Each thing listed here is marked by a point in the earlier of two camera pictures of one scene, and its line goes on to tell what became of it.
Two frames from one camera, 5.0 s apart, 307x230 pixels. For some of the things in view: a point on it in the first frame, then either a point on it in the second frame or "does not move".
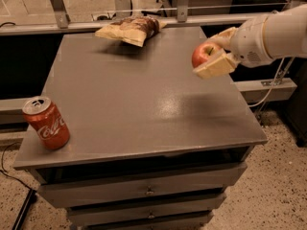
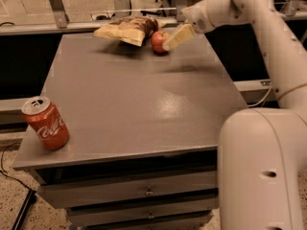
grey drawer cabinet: [152, 146] does not move
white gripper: [248, 42] to [197, 14]
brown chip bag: [134, 31] does not move
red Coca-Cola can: [46, 122] does not move
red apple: [202, 53] to [157, 40]
